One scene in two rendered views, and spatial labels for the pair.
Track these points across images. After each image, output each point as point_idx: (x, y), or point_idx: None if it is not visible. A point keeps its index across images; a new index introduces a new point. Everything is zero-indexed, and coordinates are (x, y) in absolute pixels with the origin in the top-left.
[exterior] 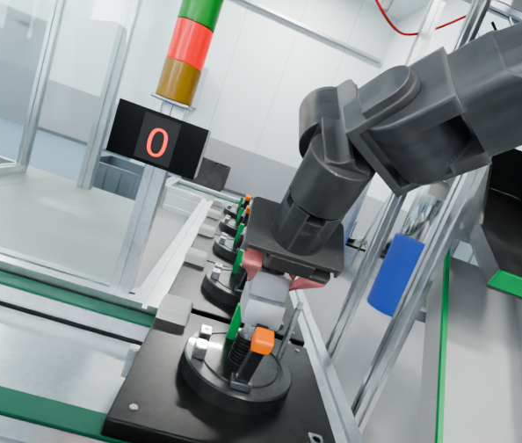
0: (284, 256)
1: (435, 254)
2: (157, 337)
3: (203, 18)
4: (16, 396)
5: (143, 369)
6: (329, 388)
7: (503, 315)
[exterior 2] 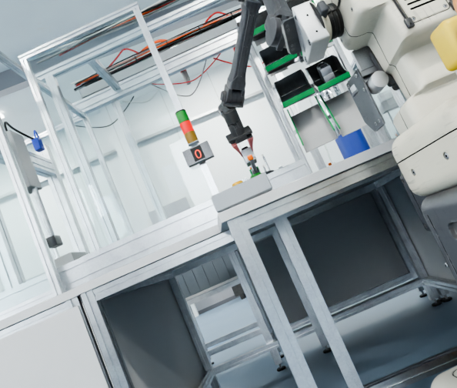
0: (238, 137)
1: (281, 115)
2: None
3: (185, 118)
4: None
5: None
6: None
7: (317, 113)
